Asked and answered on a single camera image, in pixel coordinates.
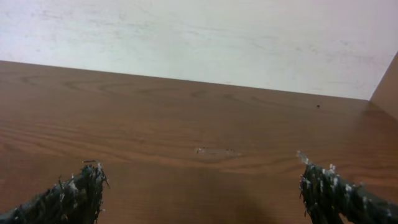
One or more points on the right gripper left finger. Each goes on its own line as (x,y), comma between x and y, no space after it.
(77,200)

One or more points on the wooden side panel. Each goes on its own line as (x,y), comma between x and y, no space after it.
(385,95)

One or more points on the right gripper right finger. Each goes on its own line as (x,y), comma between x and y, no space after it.
(328,198)

